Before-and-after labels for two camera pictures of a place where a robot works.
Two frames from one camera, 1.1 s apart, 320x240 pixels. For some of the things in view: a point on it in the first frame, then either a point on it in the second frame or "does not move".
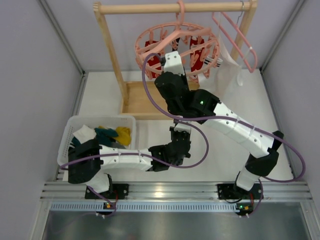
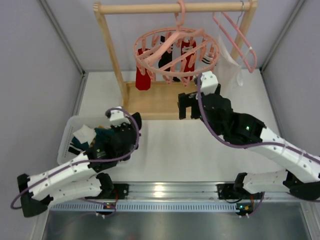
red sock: x=196 y=58 -> x=186 y=48
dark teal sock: x=105 y=136 does not move
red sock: x=154 y=60 -> x=143 y=82
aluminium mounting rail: x=177 y=191 does not move
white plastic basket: x=75 y=121 does not move
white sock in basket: x=84 y=133 does not move
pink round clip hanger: x=200 y=49 does not move
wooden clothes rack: x=142 y=99 does not move
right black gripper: x=169 y=80 -> x=195 y=107
